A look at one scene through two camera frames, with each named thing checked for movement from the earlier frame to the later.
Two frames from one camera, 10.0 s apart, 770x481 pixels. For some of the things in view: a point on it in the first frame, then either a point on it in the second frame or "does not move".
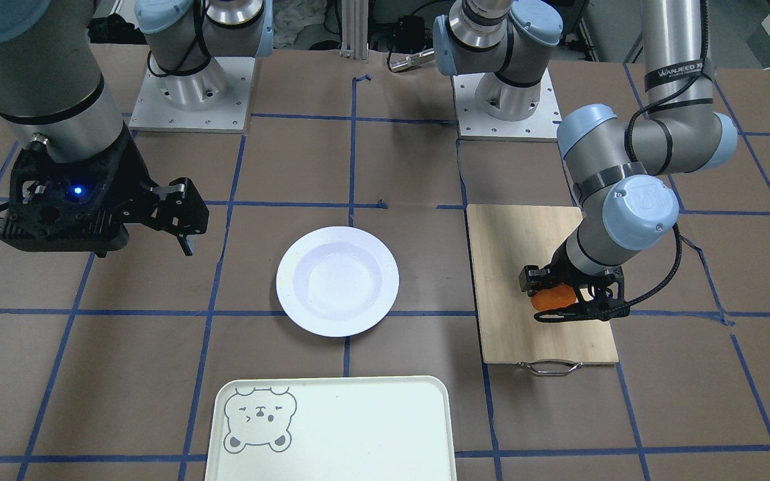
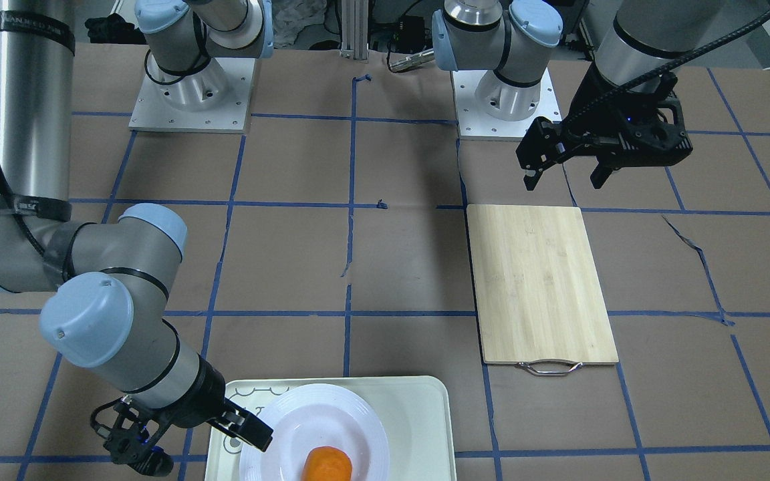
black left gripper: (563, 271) → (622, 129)
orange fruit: (553, 297) → (327, 463)
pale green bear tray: (385, 428) does not move
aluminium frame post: (355, 29) does not move
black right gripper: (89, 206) → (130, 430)
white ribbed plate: (337, 281) → (303, 418)
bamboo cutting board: (503, 239) does not move
